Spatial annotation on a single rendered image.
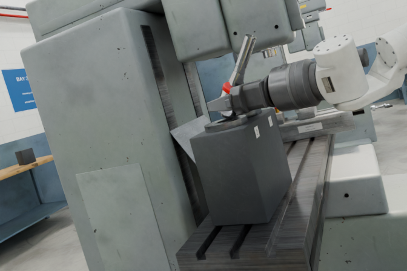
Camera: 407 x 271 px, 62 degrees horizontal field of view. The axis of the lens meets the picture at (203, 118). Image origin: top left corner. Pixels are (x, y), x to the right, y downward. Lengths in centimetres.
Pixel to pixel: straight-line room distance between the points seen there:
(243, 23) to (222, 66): 697
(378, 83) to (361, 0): 709
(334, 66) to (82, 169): 102
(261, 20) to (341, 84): 55
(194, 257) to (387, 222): 65
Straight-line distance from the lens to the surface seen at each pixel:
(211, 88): 822
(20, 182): 548
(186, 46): 117
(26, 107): 575
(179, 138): 120
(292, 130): 129
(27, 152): 478
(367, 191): 108
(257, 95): 65
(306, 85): 62
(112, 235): 139
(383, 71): 67
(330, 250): 118
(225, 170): 66
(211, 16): 114
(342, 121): 127
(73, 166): 139
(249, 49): 69
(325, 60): 59
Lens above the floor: 125
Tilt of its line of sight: 5 degrees down
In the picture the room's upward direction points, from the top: 15 degrees counter-clockwise
